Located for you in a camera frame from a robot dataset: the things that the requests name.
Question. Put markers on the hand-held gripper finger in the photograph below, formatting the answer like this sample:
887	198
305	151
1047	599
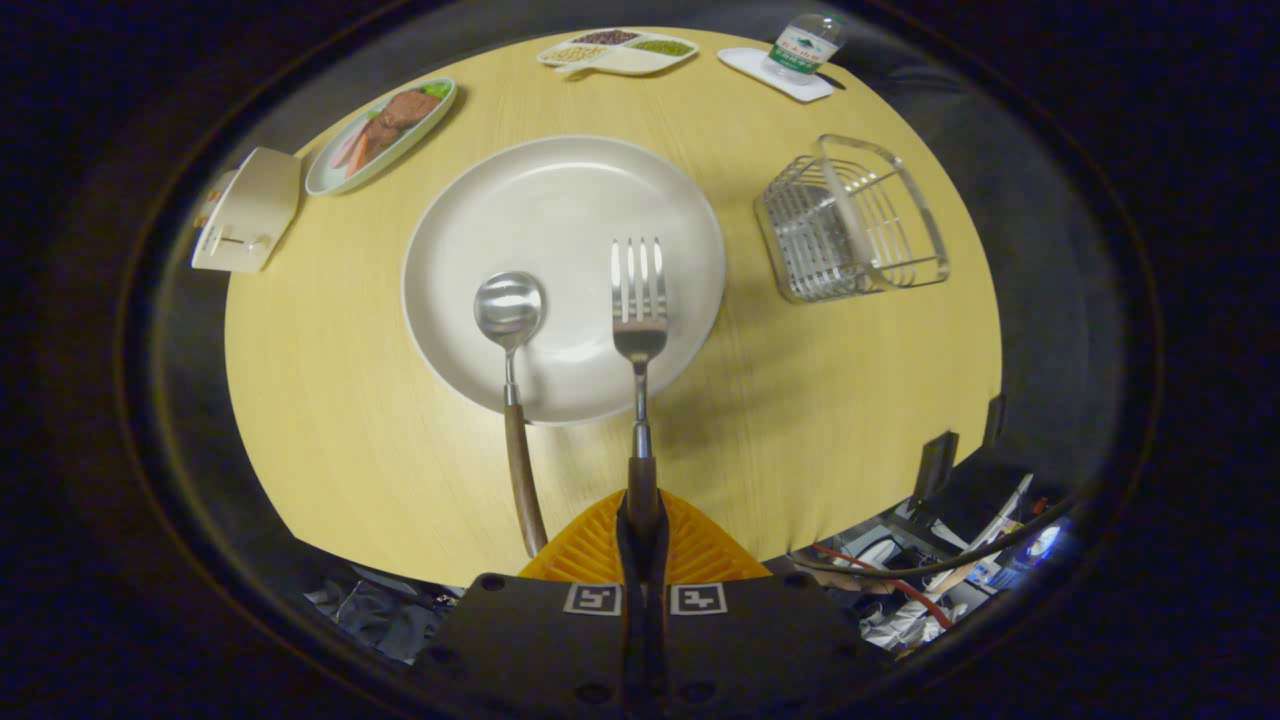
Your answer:
632	560
655	560

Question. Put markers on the dark crumpled cloth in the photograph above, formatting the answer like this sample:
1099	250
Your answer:
385	615

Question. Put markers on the clutter of papers and boxes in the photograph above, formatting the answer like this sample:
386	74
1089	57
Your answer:
940	580

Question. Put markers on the black table clamp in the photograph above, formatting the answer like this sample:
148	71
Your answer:
935	465

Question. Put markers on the large white round plate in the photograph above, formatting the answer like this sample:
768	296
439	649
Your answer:
560	220

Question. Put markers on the clear acrylic cutlery rack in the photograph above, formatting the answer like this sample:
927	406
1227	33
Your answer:
850	225

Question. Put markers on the oval plate with food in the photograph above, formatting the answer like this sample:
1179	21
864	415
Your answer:
385	130

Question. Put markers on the white square coaster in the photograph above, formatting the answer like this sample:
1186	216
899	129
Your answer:
775	78

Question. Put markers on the divided white snack tray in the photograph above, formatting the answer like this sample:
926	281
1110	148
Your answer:
618	52

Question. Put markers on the beige tissue box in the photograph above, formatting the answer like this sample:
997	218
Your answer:
250	210

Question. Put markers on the plastic water bottle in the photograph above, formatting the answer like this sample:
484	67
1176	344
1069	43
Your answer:
803	48

